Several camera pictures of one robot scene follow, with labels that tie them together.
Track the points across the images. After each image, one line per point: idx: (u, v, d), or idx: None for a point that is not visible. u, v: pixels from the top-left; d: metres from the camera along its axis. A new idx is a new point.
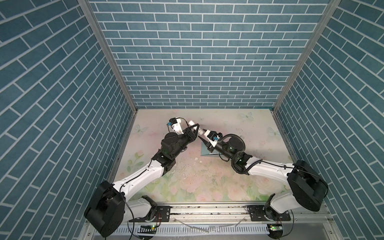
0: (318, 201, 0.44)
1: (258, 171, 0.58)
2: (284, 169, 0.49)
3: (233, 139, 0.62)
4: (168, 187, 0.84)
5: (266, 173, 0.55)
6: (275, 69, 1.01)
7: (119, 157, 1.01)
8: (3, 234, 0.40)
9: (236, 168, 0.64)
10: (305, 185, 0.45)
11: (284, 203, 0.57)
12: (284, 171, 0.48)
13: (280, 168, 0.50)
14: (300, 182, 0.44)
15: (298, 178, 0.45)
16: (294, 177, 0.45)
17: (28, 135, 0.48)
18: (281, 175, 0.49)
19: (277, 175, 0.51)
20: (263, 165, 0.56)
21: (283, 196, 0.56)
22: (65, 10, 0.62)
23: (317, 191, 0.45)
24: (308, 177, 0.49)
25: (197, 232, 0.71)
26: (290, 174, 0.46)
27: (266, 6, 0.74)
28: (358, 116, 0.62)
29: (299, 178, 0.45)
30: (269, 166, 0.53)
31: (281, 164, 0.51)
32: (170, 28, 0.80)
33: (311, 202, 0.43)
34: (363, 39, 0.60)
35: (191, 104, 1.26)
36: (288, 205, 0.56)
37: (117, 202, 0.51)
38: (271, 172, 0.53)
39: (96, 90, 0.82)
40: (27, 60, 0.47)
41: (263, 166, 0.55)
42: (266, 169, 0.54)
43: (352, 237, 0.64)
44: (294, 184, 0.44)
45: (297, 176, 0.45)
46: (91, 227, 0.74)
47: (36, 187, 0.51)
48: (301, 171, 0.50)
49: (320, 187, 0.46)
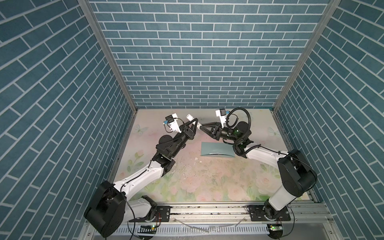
0: (301, 187, 0.46)
1: (255, 155, 0.62)
2: (278, 154, 0.52)
3: (242, 124, 0.64)
4: (168, 187, 0.84)
5: (262, 157, 0.58)
6: (275, 69, 1.01)
7: (119, 157, 1.01)
8: (3, 234, 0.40)
9: (236, 149, 0.69)
10: (293, 170, 0.47)
11: (282, 199, 0.58)
12: (278, 156, 0.51)
13: (275, 153, 0.53)
14: (289, 167, 0.47)
15: (289, 163, 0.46)
16: (284, 161, 0.48)
17: (29, 135, 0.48)
18: (274, 158, 0.51)
19: (271, 159, 0.54)
20: (261, 149, 0.59)
21: (279, 189, 0.57)
22: (65, 10, 0.62)
23: (303, 179, 0.47)
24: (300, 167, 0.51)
25: (197, 232, 0.71)
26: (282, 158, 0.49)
27: (266, 6, 0.74)
28: (358, 116, 0.62)
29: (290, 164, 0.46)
30: (266, 151, 0.57)
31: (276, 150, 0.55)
32: (170, 28, 0.80)
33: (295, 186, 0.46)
34: (364, 39, 0.60)
35: (191, 104, 1.26)
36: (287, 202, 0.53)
37: (118, 201, 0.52)
38: (266, 156, 0.56)
39: (96, 90, 0.82)
40: (28, 59, 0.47)
41: (260, 150, 0.58)
42: (261, 152, 0.58)
43: (352, 237, 0.64)
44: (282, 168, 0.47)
45: (288, 161, 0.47)
46: (91, 227, 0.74)
47: (36, 187, 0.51)
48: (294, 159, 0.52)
49: (308, 176, 0.48)
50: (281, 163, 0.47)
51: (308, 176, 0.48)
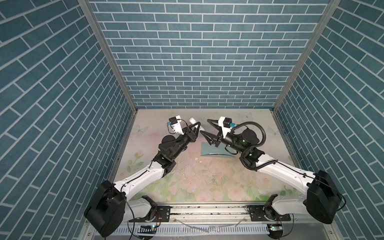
0: (332, 215, 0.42)
1: (273, 173, 0.53)
2: (303, 177, 0.46)
3: (247, 133, 0.56)
4: (168, 187, 0.84)
5: (281, 177, 0.51)
6: (275, 69, 1.01)
7: (119, 157, 1.01)
8: (3, 235, 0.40)
9: (244, 162, 0.60)
10: (324, 199, 0.42)
11: (287, 206, 0.57)
12: (303, 179, 0.45)
13: (299, 176, 0.46)
14: (320, 196, 0.42)
15: (319, 191, 0.42)
16: (315, 189, 0.42)
17: (28, 135, 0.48)
18: (298, 182, 0.46)
19: (292, 180, 0.48)
20: (279, 168, 0.51)
21: (291, 201, 0.54)
22: (65, 10, 0.62)
23: (331, 204, 0.43)
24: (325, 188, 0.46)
25: (197, 232, 0.71)
26: (311, 185, 0.43)
27: (266, 6, 0.74)
28: (358, 116, 0.62)
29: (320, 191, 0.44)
30: (288, 171, 0.49)
31: (301, 171, 0.48)
32: (170, 28, 0.80)
33: (325, 215, 0.42)
34: (363, 39, 0.60)
35: (191, 104, 1.26)
36: (291, 207, 0.55)
37: (118, 201, 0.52)
38: (286, 176, 0.49)
39: (96, 90, 0.81)
40: (28, 60, 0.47)
41: (278, 169, 0.51)
42: (281, 173, 0.50)
43: (353, 237, 0.64)
44: (313, 196, 0.41)
45: (317, 187, 0.42)
46: (91, 227, 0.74)
47: (36, 187, 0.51)
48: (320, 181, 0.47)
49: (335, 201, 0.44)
50: (312, 191, 0.41)
51: (335, 200, 0.44)
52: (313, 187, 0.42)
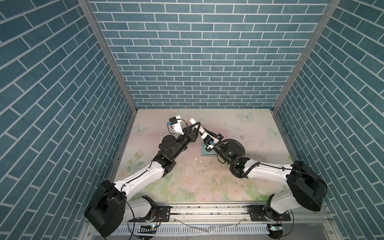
0: (318, 201, 0.44)
1: (258, 174, 0.57)
2: (283, 170, 0.49)
3: (234, 145, 0.60)
4: (168, 187, 0.84)
5: (266, 175, 0.54)
6: (275, 69, 1.01)
7: (119, 157, 1.01)
8: (3, 234, 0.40)
9: (234, 172, 0.64)
10: (305, 187, 0.44)
11: (285, 204, 0.57)
12: (283, 173, 0.48)
13: (279, 170, 0.50)
14: (300, 185, 0.44)
15: (298, 179, 0.45)
16: (293, 179, 0.44)
17: (28, 135, 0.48)
18: (281, 177, 0.48)
19: (275, 177, 0.51)
20: (262, 168, 0.55)
21: (284, 197, 0.55)
22: (65, 10, 0.63)
23: (316, 191, 0.45)
24: (307, 177, 0.49)
25: (197, 232, 0.71)
26: (289, 176, 0.46)
27: (266, 6, 0.74)
28: (358, 115, 0.61)
29: (299, 180, 0.45)
30: (268, 168, 0.53)
31: (280, 166, 0.51)
32: (170, 28, 0.80)
33: (311, 202, 0.43)
34: (364, 39, 0.60)
35: (191, 104, 1.26)
36: (287, 204, 0.56)
37: (118, 201, 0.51)
38: (269, 174, 0.52)
39: (96, 90, 0.82)
40: (28, 59, 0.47)
41: (262, 169, 0.55)
42: (265, 172, 0.53)
43: (352, 237, 0.64)
44: (293, 186, 0.44)
45: (297, 177, 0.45)
46: (91, 227, 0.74)
47: (36, 187, 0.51)
48: (300, 172, 0.50)
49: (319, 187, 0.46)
50: (291, 181, 0.44)
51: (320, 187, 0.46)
52: (291, 178, 0.45)
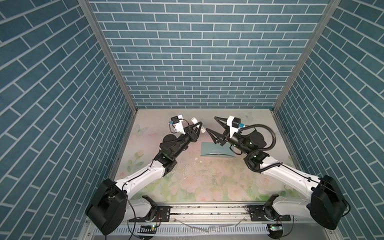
0: (336, 220, 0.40)
1: (276, 175, 0.53)
2: (308, 181, 0.45)
3: (256, 136, 0.55)
4: (168, 187, 0.84)
5: (285, 179, 0.51)
6: (275, 69, 1.01)
7: (119, 157, 1.01)
8: (3, 235, 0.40)
9: (249, 163, 0.60)
10: (327, 203, 0.42)
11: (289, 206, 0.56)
12: (308, 183, 0.45)
13: (304, 179, 0.46)
14: (324, 199, 0.41)
15: (323, 194, 0.41)
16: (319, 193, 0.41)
17: (28, 135, 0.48)
18: (303, 186, 0.45)
19: (297, 184, 0.47)
20: (283, 170, 0.51)
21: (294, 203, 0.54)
22: (65, 10, 0.62)
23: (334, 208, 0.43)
24: (330, 193, 0.46)
25: (197, 232, 0.71)
26: (316, 190, 0.42)
27: (266, 6, 0.74)
28: (358, 116, 0.61)
29: (324, 194, 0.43)
30: (293, 174, 0.49)
31: (305, 175, 0.47)
32: (170, 28, 0.80)
33: (329, 220, 0.41)
34: (364, 39, 0.60)
35: (191, 104, 1.26)
36: (291, 207, 0.55)
37: (119, 200, 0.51)
38: (291, 180, 0.49)
39: (96, 90, 0.82)
40: (28, 59, 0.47)
41: (284, 171, 0.51)
42: (286, 176, 0.50)
43: (352, 237, 0.64)
44: (316, 200, 0.41)
45: (323, 192, 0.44)
46: (91, 227, 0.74)
47: (36, 187, 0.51)
48: (323, 186, 0.47)
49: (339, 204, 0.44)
50: (315, 196, 0.41)
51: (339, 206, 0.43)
52: (317, 192, 0.42)
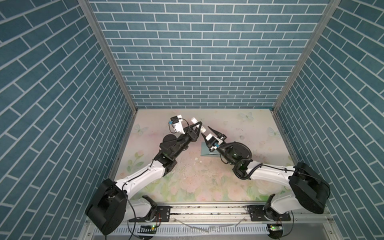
0: (322, 204, 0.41)
1: (260, 175, 0.57)
2: (285, 172, 0.49)
3: (238, 146, 0.60)
4: (168, 187, 0.84)
5: (268, 177, 0.55)
6: (275, 69, 1.01)
7: (119, 157, 1.01)
8: (3, 234, 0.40)
9: (237, 173, 0.64)
10: (307, 188, 0.44)
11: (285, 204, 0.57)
12: (285, 174, 0.48)
13: (282, 172, 0.50)
14: (302, 185, 0.44)
15: (300, 181, 0.45)
16: (296, 180, 0.44)
17: (28, 135, 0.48)
18: (283, 178, 0.48)
19: (278, 178, 0.51)
20: (264, 169, 0.55)
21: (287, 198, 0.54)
22: (65, 10, 0.62)
23: (319, 193, 0.45)
24: (310, 179, 0.48)
25: (197, 232, 0.71)
26: (292, 178, 0.45)
27: (266, 6, 0.74)
28: (358, 116, 0.61)
29: (301, 181, 0.45)
30: (271, 169, 0.53)
31: (282, 168, 0.51)
32: (170, 28, 0.80)
33: (314, 204, 0.43)
34: (363, 39, 0.60)
35: (191, 104, 1.26)
36: (288, 204, 0.56)
37: (120, 199, 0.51)
38: (272, 176, 0.52)
39: (96, 90, 0.82)
40: (28, 59, 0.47)
41: (264, 170, 0.55)
42: (267, 173, 0.54)
43: (352, 237, 0.64)
44: (296, 188, 0.44)
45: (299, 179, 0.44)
46: (91, 227, 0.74)
47: (36, 187, 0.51)
48: (302, 174, 0.50)
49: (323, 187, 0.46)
50: (294, 183, 0.44)
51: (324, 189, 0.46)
52: (294, 180, 0.45)
